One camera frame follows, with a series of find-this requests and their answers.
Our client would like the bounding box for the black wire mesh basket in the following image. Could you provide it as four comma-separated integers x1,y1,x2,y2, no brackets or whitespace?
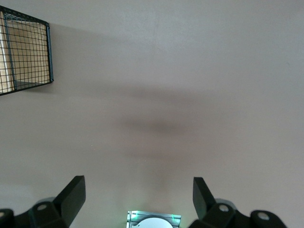
0,5,55,96

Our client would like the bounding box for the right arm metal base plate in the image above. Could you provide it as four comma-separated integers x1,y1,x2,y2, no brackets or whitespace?
126,210,182,228

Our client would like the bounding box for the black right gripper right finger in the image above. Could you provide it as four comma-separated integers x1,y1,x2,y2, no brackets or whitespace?
192,176,287,228

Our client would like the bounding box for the wooden basket floor board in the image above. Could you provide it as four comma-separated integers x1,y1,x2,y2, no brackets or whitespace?
0,18,13,83

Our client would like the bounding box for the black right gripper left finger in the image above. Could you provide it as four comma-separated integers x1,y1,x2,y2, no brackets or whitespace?
0,175,86,228

